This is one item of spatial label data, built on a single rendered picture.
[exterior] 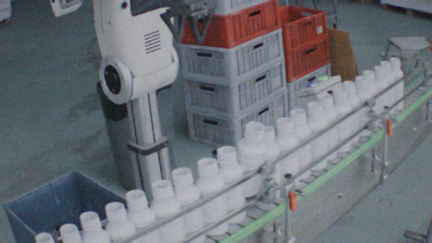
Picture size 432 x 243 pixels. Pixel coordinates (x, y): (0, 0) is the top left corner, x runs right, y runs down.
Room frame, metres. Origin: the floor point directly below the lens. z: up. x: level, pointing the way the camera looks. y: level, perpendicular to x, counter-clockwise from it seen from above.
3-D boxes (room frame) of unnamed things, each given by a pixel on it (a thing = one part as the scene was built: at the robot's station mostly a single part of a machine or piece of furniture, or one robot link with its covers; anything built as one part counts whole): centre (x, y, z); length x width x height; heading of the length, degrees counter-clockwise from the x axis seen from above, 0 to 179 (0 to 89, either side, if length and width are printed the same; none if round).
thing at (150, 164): (1.82, 0.22, 0.71); 0.11 x 0.11 x 0.40; 43
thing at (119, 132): (3.33, 0.44, 0.32); 0.45 x 0.45 x 0.64
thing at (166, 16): (1.32, 0.05, 1.40); 0.07 x 0.07 x 0.09; 46
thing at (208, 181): (1.11, 0.02, 1.08); 0.06 x 0.06 x 0.17
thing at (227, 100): (3.95, -0.16, 0.33); 0.61 x 0.41 x 0.22; 139
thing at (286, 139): (1.27, -0.15, 1.08); 0.06 x 0.06 x 0.17
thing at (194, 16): (1.29, 0.03, 1.40); 0.07 x 0.07 x 0.09; 46
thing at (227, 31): (3.96, -0.16, 0.78); 0.61 x 0.41 x 0.22; 140
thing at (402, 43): (4.61, -1.76, 0.21); 0.61 x 0.47 x 0.41; 6
